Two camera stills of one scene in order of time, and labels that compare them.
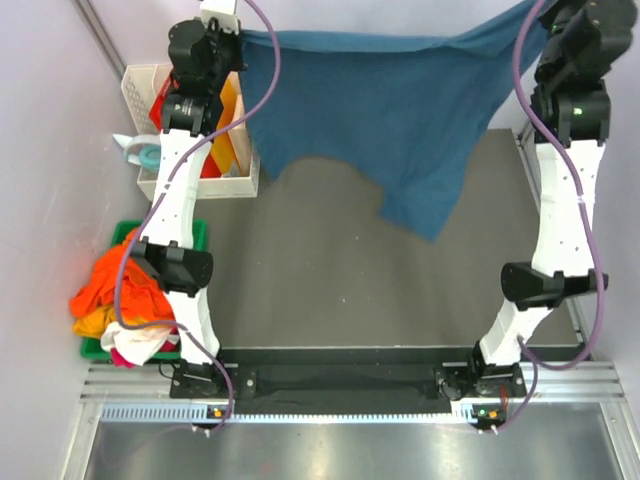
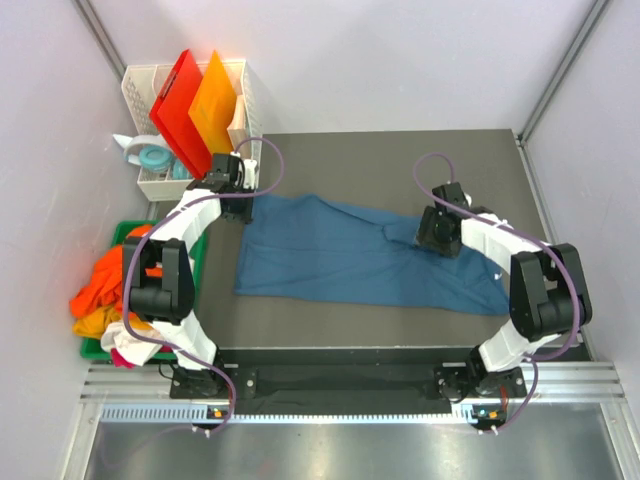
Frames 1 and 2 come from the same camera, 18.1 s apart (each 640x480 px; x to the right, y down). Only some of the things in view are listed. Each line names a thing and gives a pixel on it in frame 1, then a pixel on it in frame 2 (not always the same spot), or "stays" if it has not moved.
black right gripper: x=546 y=12 to x=425 y=236
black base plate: x=348 y=380 stays
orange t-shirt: x=142 y=297 stays
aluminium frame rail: x=554 y=381 stays
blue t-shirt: x=413 y=114 to x=332 y=247
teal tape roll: x=150 y=157 stays
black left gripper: x=234 y=39 to x=244 y=216
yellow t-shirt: x=94 y=324 stays
